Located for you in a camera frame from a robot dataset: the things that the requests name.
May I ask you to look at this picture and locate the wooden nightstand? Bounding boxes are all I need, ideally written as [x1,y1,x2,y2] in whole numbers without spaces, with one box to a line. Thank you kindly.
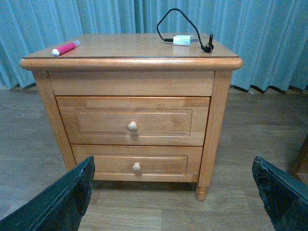
[20,34,243,201]

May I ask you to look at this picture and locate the drawer wooden knob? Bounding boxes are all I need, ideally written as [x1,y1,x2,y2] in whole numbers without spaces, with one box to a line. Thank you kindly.
[127,121,138,132]
[132,162,141,172]

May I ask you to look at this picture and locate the pink marker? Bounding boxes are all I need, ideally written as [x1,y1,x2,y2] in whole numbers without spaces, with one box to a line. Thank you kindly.
[52,40,81,56]

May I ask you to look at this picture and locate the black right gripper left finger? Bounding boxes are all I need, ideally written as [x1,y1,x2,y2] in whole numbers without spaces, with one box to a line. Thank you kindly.
[0,156,95,231]

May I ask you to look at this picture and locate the black charger cable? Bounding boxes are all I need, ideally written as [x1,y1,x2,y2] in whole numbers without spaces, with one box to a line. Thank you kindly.
[156,8,215,53]

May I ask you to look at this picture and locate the light blue curtain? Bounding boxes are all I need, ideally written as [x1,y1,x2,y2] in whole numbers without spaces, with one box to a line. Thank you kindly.
[0,0,308,90]

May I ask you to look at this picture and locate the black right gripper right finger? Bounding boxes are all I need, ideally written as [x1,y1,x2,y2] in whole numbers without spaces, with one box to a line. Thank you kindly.
[252,156,308,231]

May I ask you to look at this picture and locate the white charger adapter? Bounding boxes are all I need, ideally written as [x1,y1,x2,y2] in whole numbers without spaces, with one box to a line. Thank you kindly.
[173,35,198,46]

